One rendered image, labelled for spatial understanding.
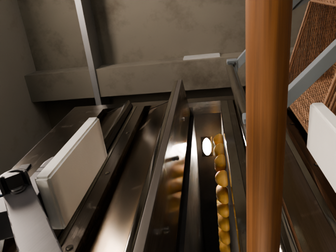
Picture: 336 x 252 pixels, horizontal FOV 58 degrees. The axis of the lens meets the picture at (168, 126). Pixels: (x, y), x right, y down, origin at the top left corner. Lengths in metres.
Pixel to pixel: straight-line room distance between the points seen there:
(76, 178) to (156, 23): 3.21
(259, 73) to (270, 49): 0.02
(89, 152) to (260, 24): 0.14
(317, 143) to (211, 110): 1.64
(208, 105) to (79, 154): 1.65
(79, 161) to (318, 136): 0.13
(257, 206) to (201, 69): 2.88
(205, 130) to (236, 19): 1.71
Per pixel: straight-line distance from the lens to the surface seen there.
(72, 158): 0.16
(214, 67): 3.12
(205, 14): 3.31
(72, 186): 0.16
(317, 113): 0.18
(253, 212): 0.28
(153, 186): 0.84
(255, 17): 0.22
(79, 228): 1.01
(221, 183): 1.39
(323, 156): 0.18
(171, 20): 3.33
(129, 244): 0.70
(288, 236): 0.38
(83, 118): 1.82
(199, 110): 1.81
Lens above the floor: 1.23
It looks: 8 degrees up
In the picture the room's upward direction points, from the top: 93 degrees counter-clockwise
